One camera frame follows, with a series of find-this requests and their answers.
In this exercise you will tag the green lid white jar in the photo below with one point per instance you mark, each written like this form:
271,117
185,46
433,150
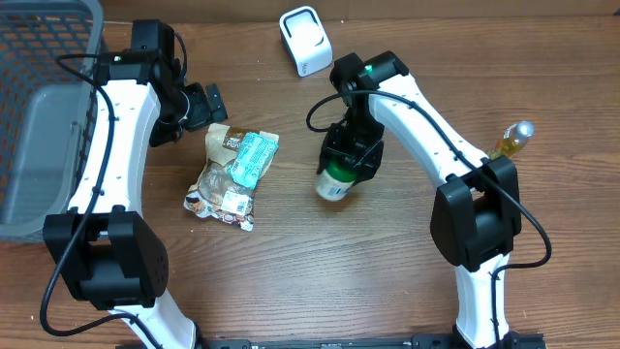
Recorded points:
335,181

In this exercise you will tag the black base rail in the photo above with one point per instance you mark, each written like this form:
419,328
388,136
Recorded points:
419,341

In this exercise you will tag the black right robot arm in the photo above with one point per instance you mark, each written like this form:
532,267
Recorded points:
474,219

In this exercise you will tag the brown nut snack bag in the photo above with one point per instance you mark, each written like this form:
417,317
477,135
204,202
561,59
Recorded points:
215,194

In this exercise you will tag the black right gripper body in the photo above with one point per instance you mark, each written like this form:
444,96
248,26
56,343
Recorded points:
361,144

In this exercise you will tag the teal wet wipes pack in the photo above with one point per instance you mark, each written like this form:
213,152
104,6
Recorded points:
254,155

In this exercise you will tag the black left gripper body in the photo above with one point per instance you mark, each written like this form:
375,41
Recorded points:
187,110

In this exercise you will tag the white barcode scanner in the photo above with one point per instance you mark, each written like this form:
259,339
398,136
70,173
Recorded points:
305,40

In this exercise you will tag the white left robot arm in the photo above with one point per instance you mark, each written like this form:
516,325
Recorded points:
103,250

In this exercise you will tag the grey plastic mesh basket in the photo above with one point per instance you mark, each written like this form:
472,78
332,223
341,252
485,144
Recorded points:
47,114

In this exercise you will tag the yellow dish soap bottle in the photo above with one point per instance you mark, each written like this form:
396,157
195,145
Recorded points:
515,138

